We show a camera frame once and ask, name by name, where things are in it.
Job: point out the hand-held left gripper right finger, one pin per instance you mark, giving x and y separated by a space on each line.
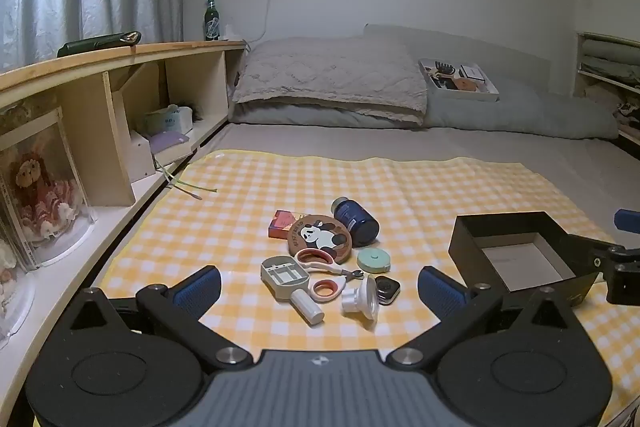
440 292

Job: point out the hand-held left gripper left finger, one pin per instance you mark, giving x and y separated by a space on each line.
197 289

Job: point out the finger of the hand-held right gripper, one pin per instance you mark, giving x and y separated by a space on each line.
627 221
612 254

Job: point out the black smartwatch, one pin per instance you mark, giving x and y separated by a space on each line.
387 289

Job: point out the black cardboard box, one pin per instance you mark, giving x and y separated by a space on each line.
465 237

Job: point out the mint green tape measure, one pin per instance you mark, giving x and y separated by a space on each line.
374 258

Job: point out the white plastic funnel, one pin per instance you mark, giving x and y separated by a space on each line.
357 299

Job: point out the grey white handheld tool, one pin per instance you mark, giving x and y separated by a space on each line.
285 289

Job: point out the pink white scissors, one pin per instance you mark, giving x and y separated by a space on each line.
340 278

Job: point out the red blue card box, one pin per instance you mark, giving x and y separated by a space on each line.
281 224

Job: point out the dark blue bottle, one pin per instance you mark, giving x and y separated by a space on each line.
357 217

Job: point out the round panda coaster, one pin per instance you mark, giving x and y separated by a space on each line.
320 234

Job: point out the green stems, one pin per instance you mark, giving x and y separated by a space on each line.
176 181

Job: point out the yellow checked mat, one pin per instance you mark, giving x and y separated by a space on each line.
250 187

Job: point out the white paper holder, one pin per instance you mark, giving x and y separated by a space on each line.
140 157

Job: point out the purple book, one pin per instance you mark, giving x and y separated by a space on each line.
170 141

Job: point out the grey folded duvet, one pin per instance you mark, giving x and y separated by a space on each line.
525 107

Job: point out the folded green bedding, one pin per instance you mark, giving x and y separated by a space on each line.
610 52

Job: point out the white tissue box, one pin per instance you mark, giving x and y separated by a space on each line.
167 119

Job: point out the white tray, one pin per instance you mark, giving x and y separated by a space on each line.
492 93

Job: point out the clear doll display box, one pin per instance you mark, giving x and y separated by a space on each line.
10 287

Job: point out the lion doll display box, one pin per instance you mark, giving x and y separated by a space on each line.
35 187

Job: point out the wooden shelf unit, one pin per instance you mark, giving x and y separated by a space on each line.
85 132

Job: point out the grey pillow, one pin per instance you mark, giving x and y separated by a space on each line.
300 116

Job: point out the brown round item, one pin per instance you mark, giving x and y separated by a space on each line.
467 83

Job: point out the small white box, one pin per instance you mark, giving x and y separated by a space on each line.
472 71

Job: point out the black hair brush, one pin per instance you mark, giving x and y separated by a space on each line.
442 68

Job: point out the beige quilted blanket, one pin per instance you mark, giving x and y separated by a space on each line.
325 72

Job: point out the green glass bottle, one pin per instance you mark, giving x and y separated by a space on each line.
211 24

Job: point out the white wall shelf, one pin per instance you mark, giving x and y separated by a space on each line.
579 67

